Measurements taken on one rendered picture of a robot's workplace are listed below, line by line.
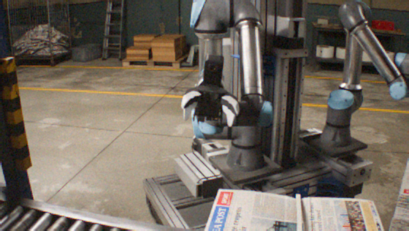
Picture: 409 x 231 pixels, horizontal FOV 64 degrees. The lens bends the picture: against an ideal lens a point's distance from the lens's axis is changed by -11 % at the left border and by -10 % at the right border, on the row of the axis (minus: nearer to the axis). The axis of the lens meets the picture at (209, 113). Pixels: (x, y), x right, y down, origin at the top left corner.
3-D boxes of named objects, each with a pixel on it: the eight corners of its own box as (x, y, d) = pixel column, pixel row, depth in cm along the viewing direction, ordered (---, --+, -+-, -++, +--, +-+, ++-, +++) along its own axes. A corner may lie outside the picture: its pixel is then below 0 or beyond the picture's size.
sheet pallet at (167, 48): (190, 61, 768) (190, 33, 750) (180, 69, 692) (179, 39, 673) (138, 58, 792) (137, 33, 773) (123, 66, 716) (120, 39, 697)
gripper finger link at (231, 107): (245, 134, 80) (225, 118, 88) (249, 109, 78) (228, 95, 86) (232, 134, 79) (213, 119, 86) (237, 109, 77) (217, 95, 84)
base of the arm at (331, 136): (313, 137, 167) (315, 118, 164) (336, 132, 173) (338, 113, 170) (334, 149, 154) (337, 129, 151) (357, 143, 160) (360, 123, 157)
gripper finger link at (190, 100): (181, 128, 78) (201, 117, 86) (185, 101, 76) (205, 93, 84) (169, 123, 80) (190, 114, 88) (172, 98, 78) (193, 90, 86)
